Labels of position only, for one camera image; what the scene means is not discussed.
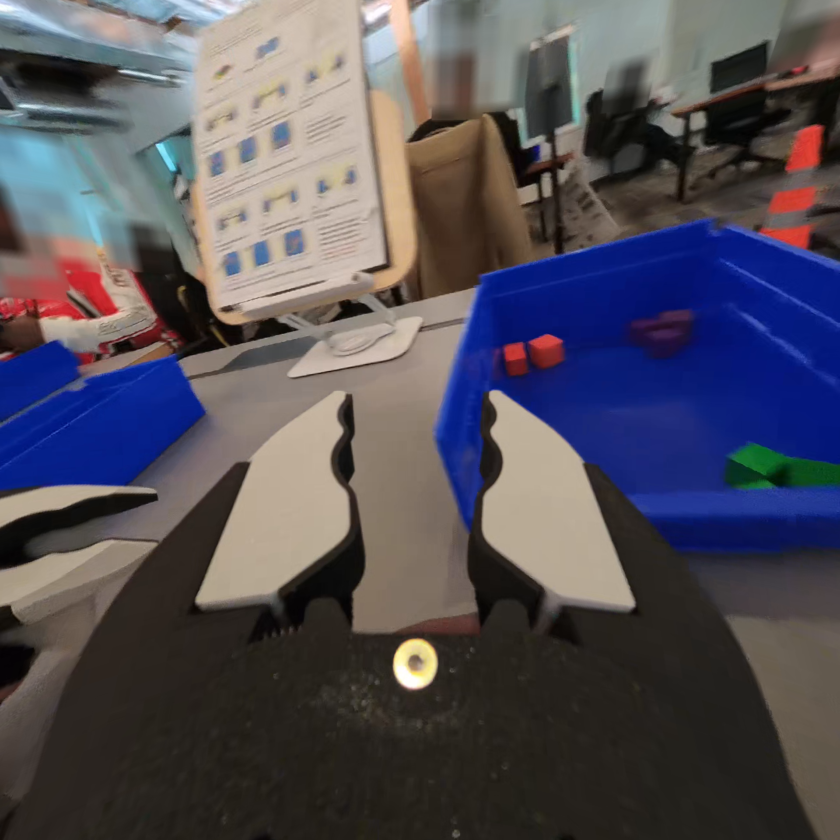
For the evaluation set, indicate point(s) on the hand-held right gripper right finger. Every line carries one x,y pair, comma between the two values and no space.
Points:
554,518

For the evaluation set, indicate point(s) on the dark monitor screen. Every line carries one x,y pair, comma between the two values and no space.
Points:
739,65

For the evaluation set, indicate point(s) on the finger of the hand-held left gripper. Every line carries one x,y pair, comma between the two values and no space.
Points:
72,564
79,499

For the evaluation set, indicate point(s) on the orange traffic cone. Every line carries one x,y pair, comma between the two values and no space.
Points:
797,190

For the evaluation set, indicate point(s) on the black office chair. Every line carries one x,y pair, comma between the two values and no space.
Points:
745,124
630,131

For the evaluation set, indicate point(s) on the white document stand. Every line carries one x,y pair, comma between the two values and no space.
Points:
397,197

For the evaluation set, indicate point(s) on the brown wooden desk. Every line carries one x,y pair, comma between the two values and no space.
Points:
735,98

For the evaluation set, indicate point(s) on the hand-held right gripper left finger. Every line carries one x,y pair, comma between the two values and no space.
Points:
285,518

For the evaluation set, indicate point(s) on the printed instruction sheet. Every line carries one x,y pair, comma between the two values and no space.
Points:
289,164

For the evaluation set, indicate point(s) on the brown cardboard box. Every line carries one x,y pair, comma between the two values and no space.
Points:
466,210

